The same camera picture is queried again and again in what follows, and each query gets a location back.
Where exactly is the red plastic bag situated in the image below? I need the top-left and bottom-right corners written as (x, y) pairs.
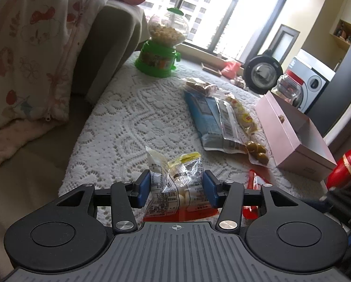
top-left (221, 60), bottom-right (242, 80)

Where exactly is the beige sofa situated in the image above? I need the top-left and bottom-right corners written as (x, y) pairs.
top-left (0, 0), bottom-right (147, 282)

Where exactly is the blue snack bag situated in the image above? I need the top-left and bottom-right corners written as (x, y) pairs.
top-left (183, 90), bottom-right (238, 152)

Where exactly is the glass jar with red lid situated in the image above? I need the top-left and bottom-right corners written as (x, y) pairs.
top-left (271, 73), bottom-right (306, 107)

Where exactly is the black framed panel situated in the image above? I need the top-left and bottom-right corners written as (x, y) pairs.
top-left (269, 25), bottom-right (300, 65)

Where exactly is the black round appliance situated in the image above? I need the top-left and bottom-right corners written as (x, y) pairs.
top-left (242, 50), bottom-right (284, 95)

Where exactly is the white printed snack packet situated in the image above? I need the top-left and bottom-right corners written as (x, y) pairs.
top-left (143, 146), bottom-right (179, 221)

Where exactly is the wooden tray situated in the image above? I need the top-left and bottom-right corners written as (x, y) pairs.
top-left (201, 62), bottom-right (223, 77)

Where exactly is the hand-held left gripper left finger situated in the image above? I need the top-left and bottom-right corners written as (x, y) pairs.
top-left (57, 170), bottom-right (151, 232)

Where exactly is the yellow candies packet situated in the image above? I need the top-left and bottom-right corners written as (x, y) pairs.
top-left (224, 92), bottom-right (260, 136)

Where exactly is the pink printed blanket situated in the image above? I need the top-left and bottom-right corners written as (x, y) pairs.
top-left (0, 0), bottom-right (124, 174)

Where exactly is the brown pastry packet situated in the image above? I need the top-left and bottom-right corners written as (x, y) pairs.
top-left (183, 77), bottom-right (218, 97)

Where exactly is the black framed window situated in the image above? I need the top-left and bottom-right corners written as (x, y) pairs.
top-left (134, 0), bottom-right (299, 59)

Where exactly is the clear packet of white candies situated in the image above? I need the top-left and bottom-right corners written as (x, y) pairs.
top-left (166, 151), bottom-right (221, 221)

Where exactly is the wooden wall shelf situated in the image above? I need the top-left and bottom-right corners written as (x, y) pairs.
top-left (329, 19), bottom-right (351, 46)

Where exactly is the clear barcode snack packet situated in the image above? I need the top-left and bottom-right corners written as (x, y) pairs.
top-left (215, 98), bottom-right (249, 155)

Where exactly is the green olives packet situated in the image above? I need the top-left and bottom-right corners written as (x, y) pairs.
top-left (244, 139), bottom-right (277, 170)

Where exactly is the red container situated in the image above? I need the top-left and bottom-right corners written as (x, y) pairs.
top-left (325, 149), bottom-right (351, 191)

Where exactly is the green candy dispenser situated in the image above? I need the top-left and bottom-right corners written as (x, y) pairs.
top-left (134, 7), bottom-right (191, 78)

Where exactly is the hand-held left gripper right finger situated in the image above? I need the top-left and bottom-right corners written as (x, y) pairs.
top-left (203, 170), bottom-right (300, 232)

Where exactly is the red snack packet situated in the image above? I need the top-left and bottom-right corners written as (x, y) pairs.
top-left (242, 169), bottom-right (272, 219)

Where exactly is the pink box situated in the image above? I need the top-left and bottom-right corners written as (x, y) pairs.
top-left (254, 90), bottom-right (338, 181)

